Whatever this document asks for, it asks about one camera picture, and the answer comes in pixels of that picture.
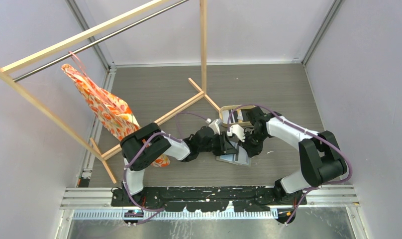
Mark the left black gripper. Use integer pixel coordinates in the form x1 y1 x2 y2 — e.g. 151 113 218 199
198 131 238 156

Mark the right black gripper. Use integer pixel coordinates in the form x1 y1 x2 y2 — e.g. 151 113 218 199
238 129 268 157

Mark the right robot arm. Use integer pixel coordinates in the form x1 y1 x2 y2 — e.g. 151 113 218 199
239 107 348 205

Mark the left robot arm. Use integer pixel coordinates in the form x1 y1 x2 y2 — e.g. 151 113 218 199
119 123 238 206

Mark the oval wooden tray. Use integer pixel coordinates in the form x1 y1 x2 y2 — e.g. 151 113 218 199
219 105 254 127

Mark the floral orange cloth bag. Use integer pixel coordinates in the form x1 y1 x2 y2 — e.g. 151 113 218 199
61 63 171 168

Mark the metal rack rod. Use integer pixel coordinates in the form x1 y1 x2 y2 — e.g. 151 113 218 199
13 0 188 82

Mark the wooden clothes rack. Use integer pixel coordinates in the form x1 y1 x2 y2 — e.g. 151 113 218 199
0 0 221 185

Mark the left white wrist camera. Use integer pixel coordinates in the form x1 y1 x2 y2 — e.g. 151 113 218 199
206 118 223 134

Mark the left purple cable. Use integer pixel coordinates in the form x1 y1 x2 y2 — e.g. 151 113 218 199
122 112 211 225

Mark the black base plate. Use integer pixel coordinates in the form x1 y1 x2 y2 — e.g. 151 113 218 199
110 186 305 213

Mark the aluminium frame rail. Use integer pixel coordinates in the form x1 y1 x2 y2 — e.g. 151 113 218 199
61 185 360 223

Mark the pink wire hanger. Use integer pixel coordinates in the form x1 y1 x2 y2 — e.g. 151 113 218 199
69 51 94 84

